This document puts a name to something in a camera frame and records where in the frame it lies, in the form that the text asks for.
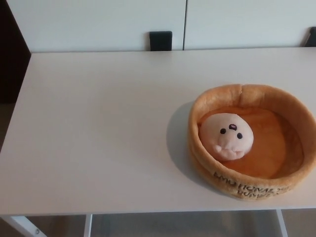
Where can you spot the beige plush dumpling toy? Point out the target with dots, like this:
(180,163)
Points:
(222,138)

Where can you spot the orange round plush basket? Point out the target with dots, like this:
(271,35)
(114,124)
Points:
(271,158)

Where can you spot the dark brown side panel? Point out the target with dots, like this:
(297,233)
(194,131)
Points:
(12,61)

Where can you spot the white table leg frame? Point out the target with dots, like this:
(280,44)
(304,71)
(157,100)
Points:
(87,227)
(282,224)

